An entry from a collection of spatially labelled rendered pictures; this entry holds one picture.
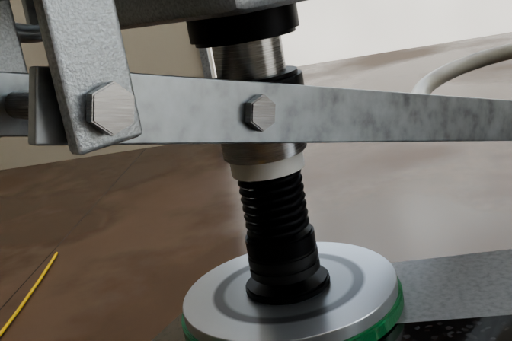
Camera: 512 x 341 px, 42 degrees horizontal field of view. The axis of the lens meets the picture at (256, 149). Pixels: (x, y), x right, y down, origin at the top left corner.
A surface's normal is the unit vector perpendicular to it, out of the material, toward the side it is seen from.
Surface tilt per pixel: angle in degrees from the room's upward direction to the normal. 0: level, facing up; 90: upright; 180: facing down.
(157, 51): 90
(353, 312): 0
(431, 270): 0
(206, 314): 0
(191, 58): 90
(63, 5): 90
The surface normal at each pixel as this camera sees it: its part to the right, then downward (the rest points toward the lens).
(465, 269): -0.17, -0.96
